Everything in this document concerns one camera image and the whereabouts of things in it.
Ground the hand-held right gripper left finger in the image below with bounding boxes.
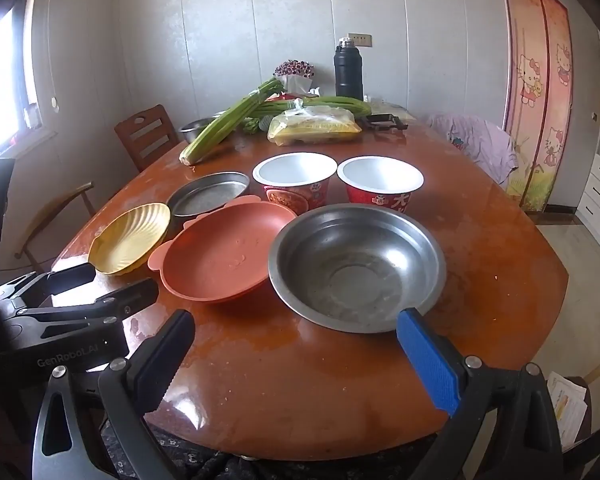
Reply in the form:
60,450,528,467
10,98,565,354
31,309,197,480

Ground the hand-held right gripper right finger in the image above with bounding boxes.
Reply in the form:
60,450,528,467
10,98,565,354
396,307,566,480

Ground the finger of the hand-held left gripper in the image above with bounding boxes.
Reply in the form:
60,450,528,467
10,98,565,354
10,277,159,341
0,262,97,311

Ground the yellow shell-shaped plate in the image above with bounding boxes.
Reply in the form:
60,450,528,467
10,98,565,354
88,202,172,277

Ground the orange plastic plate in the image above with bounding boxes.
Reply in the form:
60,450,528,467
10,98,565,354
147,195,299,306

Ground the large steel bowl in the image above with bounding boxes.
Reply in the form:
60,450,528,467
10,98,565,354
269,204,447,334

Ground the round steel pan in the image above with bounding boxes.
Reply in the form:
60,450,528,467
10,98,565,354
166,171,251,233

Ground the red noodle bowl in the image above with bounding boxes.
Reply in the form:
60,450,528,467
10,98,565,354
336,156,425,214

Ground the noodle bowl with food picture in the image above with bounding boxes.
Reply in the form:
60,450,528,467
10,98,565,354
252,152,338,212

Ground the light wooden armchair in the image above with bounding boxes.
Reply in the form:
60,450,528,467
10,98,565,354
14,181,97,261

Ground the stack of papers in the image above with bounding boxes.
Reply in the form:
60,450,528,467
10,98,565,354
546,371,590,453

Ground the brown wooden chair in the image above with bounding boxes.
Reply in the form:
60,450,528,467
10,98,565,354
114,104,181,173

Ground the small steel bowl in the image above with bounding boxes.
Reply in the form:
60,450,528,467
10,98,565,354
178,117,221,144

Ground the long celery bunch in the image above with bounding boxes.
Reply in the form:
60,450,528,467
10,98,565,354
179,77,287,166

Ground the window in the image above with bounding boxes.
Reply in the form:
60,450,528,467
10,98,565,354
0,0,56,161

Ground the broccoli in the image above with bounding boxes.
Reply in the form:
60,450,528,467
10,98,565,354
242,116,272,136

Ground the purple cloth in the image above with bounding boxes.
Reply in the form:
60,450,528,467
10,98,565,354
425,113,520,192

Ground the black peeler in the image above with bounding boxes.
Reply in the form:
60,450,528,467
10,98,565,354
365,114,409,133

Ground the bag of yellow noodles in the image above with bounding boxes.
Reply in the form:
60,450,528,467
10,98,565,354
267,102,363,147

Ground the pink cartoon door curtain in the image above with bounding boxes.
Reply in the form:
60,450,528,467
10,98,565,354
496,0,574,213

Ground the black thermos bottle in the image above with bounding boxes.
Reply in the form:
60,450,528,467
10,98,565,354
333,37,365,103

